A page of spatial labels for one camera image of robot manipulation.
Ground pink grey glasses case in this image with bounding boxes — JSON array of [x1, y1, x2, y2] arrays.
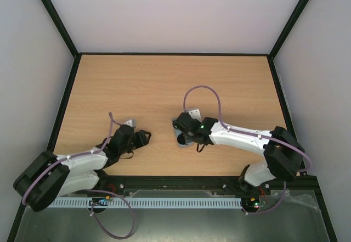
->
[[172, 115, 194, 148]]

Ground black sunglasses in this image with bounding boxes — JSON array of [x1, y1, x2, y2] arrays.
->
[[177, 133, 187, 145]]

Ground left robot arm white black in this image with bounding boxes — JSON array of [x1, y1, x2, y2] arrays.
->
[[13, 124, 151, 212]]

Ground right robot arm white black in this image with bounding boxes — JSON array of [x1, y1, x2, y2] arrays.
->
[[172, 112, 304, 194]]

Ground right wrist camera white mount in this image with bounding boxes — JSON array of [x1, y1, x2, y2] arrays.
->
[[187, 109, 201, 121]]

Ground light blue slotted cable duct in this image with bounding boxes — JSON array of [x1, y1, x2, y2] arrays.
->
[[49, 197, 242, 209]]

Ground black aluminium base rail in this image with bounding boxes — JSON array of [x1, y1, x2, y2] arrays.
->
[[104, 176, 320, 192]]

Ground black frame post left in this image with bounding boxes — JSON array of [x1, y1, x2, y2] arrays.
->
[[41, 0, 79, 58]]

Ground black frame post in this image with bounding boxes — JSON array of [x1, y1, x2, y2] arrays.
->
[[41, 0, 79, 58], [269, 0, 310, 60]]

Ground black frame post right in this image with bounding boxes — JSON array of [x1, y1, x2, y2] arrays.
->
[[269, 0, 310, 60]]

